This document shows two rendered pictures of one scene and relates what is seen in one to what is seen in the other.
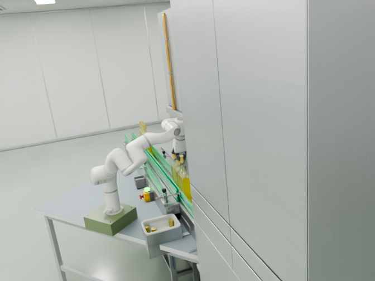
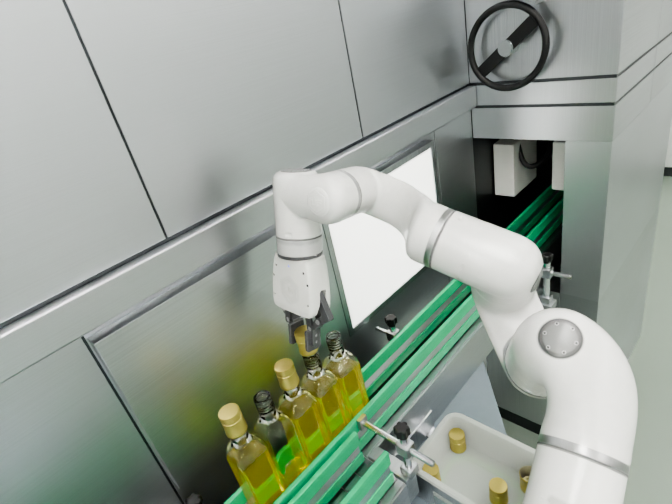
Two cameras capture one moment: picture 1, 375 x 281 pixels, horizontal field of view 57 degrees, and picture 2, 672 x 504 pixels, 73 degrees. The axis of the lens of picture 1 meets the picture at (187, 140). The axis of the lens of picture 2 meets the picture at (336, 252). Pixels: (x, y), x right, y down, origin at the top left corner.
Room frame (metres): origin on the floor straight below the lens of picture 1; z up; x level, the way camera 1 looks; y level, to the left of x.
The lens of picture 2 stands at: (2.29, 0.67, 1.67)
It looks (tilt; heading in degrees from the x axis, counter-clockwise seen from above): 28 degrees down; 247
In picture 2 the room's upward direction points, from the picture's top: 13 degrees counter-clockwise
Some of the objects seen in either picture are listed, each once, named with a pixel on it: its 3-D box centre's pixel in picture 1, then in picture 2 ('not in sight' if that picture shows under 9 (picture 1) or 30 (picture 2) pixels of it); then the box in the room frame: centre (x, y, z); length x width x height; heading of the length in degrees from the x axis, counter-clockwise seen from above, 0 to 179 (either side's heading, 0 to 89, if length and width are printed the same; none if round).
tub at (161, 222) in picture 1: (160, 229); (479, 475); (1.90, 0.22, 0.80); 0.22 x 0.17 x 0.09; 107
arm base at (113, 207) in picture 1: (110, 201); not in sight; (2.13, 0.56, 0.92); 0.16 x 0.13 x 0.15; 152
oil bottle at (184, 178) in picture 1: (186, 188); (348, 394); (2.06, 0.04, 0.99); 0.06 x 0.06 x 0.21; 17
